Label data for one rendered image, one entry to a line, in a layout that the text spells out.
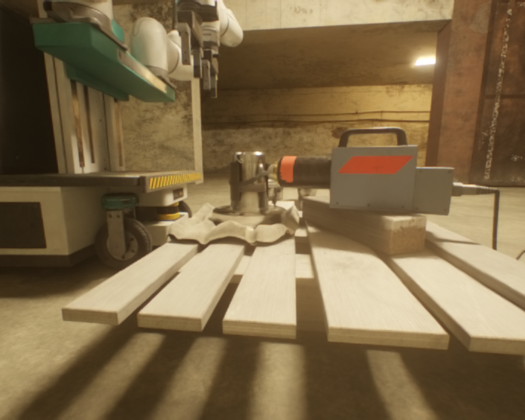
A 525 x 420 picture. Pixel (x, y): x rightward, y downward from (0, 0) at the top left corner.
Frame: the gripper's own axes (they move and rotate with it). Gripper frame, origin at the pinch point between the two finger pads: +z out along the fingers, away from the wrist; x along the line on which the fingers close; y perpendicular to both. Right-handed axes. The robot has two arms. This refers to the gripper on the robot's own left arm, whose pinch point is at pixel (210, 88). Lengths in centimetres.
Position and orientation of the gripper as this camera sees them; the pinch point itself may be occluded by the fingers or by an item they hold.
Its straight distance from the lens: 129.4
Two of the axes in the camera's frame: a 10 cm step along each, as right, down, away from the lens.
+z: 0.0, 9.9, 1.7
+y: 10.0, 0.0, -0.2
